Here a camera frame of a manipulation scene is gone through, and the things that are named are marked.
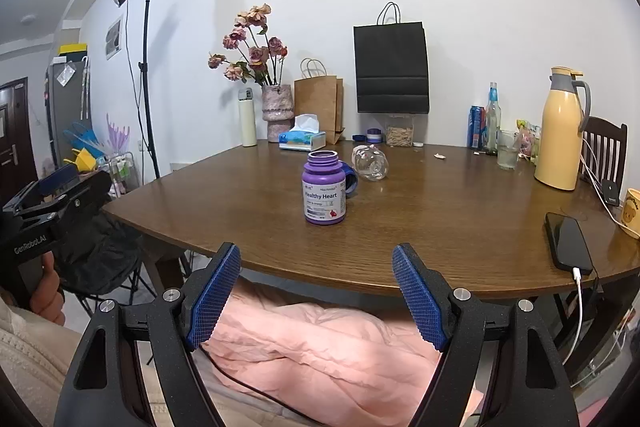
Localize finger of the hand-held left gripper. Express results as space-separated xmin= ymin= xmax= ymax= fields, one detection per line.
xmin=15 ymin=170 xmax=113 ymax=238
xmin=2 ymin=164 xmax=83 ymax=214

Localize black light stand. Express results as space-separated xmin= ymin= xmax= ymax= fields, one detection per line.
xmin=137 ymin=0 xmax=162 ymax=180

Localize pink blanket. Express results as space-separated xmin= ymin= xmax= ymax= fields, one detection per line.
xmin=200 ymin=279 xmax=486 ymax=427

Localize purple supplement bottle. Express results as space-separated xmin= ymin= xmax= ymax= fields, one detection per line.
xmin=301 ymin=150 xmax=347 ymax=226

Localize white charging cable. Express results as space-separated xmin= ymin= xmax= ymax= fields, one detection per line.
xmin=562 ymin=267 xmax=587 ymax=365

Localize blue tissue box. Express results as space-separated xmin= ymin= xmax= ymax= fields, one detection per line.
xmin=278 ymin=114 xmax=327 ymax=152

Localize colourful snack packet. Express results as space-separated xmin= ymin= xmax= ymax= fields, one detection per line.
xmin=515 ymin=119 xmax=542 ymax=164

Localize black paper bag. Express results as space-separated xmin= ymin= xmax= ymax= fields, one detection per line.
xmin=353 ymin=2 xmax=431 ymax=114

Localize clear snack container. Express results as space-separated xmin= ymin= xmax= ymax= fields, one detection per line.
xmin=384 ymin=113 xmax=416 ymax=148

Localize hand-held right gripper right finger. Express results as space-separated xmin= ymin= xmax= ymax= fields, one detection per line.
xmin=391 ymin=243 xmax=581 ymax=427

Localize yellow thermos jug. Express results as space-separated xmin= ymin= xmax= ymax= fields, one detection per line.
xmin=534 ymin=67 xmax=592 ymax=192

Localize blue bottle lid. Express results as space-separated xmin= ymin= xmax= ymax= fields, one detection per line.
xmin=340 ymin=161 xmax=359 ymax=196

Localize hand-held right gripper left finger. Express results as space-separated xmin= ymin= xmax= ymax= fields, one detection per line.
xmin=52 ymin=242 xmax=243 ymax=427

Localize pink stone vase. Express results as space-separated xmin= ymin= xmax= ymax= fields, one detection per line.
xmin=261 ymin=84 xmax=296 ymax=144

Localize clear glass bottle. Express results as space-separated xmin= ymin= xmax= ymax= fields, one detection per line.
xmin=484 ymin=82 xmax=502 ymax=152

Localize purple hangers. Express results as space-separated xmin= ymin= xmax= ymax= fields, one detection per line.
xmin=105 ymin=113 xmax=132 ymax=156

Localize white thermos bottle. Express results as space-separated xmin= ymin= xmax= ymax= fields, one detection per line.
xmin=238 ymin=88 xmax=257 ymax=148

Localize person's left hand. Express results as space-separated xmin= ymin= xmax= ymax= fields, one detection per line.
xmin=27 ymin=251 xmax=67 ymax=327

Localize dark brown door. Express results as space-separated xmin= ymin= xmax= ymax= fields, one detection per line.
xmin=0 ymin=77 xmax=39 ymax=208

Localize person's left forearm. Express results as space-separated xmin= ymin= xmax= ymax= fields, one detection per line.
xmin=0 ymin=286 xmax=97 ymax=414

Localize black cable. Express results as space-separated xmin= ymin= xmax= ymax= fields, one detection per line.
xmin=201 ymin=346 xmax=323 ymax=424

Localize dark wooden chair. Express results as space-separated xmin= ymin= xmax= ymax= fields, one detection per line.
xmin=580 ymin=116 xmax=629 ymax=198

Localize drinking glass with water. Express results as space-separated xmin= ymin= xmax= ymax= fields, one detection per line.
xmin=496 ymin=130 xmax=521 ymax=172

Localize blue drink can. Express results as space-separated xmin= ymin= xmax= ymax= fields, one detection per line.
xmin=468 ymin=105 xmax=487 ymax=150

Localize grey refrigerator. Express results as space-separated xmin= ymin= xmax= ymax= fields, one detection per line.
xmin=45 ymin=56 xmax=92 ymax=168

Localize black power adapter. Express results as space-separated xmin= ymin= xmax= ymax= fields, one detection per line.
xmin=600 ymin=179 xmax=621 ymax=206

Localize yellow bear mug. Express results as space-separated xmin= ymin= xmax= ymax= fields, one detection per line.
xmin=619 ymin=187 xmax=640 ymax=240

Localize white storage rack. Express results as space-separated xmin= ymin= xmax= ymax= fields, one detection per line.
xmin=99 ymin=151 xmax=139 ymax=198

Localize black smartphone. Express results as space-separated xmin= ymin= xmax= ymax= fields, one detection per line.
xmin=544 ymin=212 xmax=595 ymax=272

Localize blue and yellow hangers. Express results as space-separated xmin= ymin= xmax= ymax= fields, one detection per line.
xmin=62 ymin=122 xmax=108 ymax=174

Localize brown paper bag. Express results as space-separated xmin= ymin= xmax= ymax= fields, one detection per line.
xmin=293 ymin=58 xmax=345 ymax=144

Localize dried pink flowers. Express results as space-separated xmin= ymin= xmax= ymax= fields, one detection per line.
xmin=208 ymin=4 xmax=289 ymax=88

